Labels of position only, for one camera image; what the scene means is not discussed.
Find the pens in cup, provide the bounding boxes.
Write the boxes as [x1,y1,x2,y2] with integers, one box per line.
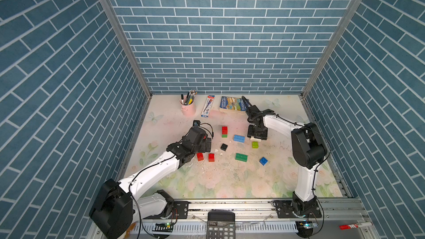
[180,90,197,106]

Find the pink pen holder cup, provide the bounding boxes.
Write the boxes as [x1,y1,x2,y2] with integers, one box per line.
[180,100,196,117]

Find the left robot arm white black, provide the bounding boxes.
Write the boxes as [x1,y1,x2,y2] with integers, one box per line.
[89,126,214,239]

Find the green long lego brick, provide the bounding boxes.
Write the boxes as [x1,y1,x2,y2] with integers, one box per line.
[235,153,248,162]

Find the white red pen box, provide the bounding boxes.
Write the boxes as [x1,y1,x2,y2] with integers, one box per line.
[201,95,215,118]

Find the blue long lego brick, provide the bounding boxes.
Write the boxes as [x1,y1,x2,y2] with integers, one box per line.
[233,135,245,143]

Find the blue small lego brick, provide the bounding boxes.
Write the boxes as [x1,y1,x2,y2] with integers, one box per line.
[260,157,268,166]

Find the red lego brick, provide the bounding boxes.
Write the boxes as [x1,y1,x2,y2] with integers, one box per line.
[208,153,215,162]
[197,153,204,162]
[222,126,228,135]

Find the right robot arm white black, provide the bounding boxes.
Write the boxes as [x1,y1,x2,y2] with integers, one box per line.
[245,102,329,218]

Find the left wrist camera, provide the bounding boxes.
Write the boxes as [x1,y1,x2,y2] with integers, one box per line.
[193,120,201,127]

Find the red white marker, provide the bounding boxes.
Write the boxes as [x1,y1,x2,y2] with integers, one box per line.
[339,222,373,230]

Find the black calculator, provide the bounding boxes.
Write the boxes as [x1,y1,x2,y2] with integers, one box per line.
[207,210,236,239]

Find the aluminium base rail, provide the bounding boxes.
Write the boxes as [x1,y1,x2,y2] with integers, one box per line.
[119,198,374,239]

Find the black lego brick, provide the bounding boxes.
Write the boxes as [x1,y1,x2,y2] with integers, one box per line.
[220,143,228,151]

